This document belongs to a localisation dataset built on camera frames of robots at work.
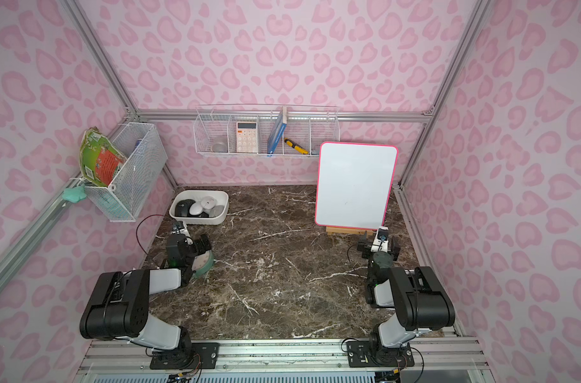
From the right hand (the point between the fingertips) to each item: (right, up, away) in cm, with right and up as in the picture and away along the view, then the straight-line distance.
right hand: (379, 232), depth 89 cm
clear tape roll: (-63, +33, +9) cm, 72 cm away
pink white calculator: (-51, +37, +7) cm, 63 cm away
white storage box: (-66, +14, +24) cm, 72 cm away
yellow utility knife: (-30, +33, +9) cm, 45 cm away
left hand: (-72, -1, +6) cm, 72 cm away
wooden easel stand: (-16, -1, +12) cm, 20 cm away
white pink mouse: (-70, +11, +18) cm, 73 cm away
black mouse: (-81, +8, +17) cm, 83 cm away
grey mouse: (-66, +7, +17) cm, 69 cm away
